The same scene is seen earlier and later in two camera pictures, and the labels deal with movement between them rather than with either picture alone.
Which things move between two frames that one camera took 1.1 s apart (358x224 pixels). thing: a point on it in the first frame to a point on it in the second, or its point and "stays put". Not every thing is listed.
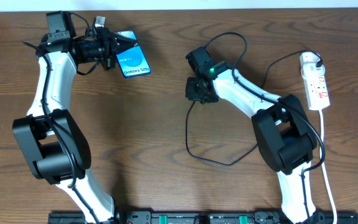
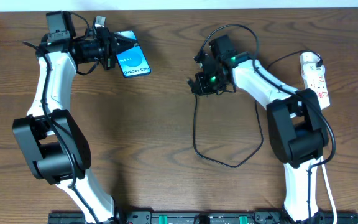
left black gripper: [107, 48] stays put
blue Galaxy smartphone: [132, 62] stays put
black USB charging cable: [320, 63] to [319, 62]
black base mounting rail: [204, 217] stays put
